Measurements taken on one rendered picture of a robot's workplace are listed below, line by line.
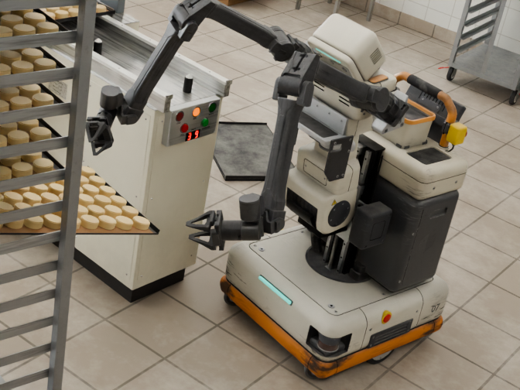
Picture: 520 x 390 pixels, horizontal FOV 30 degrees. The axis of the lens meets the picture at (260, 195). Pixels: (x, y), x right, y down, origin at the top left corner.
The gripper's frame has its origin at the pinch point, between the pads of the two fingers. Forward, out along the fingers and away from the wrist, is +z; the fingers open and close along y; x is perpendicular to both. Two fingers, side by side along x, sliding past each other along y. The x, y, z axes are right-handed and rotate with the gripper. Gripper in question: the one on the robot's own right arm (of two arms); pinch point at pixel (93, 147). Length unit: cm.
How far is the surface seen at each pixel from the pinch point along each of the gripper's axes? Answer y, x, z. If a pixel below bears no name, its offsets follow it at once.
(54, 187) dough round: 12.2, 0.9, 33.5
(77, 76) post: 58, 25, 49
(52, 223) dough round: 18, 8, 54
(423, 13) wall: -206, 92, -413
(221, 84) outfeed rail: -17, 29, -55
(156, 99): -6.8, 11.7, -33.8
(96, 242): -69, -26, -29
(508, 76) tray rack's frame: -197, 147, -312
